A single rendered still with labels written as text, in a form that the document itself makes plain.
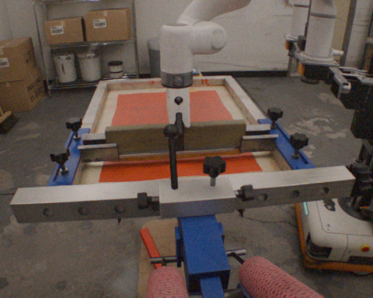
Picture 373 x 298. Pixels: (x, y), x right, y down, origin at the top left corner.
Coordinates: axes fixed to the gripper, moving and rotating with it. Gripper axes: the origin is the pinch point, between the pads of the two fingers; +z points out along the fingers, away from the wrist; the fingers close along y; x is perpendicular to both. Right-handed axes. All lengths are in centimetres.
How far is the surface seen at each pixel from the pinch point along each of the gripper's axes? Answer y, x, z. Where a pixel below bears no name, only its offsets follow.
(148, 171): -4.6, 7.8, 6.1
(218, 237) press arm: -36.5, -3.1, -2.4
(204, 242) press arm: -37.3, -0.8, -2.3
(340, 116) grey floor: 221, -212, 98
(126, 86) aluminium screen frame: 58, 17, 4
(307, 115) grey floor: 227, -171, 98
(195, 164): -2.7, -4.4, 6.0
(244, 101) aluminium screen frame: 29.7, -26.7, 2.0
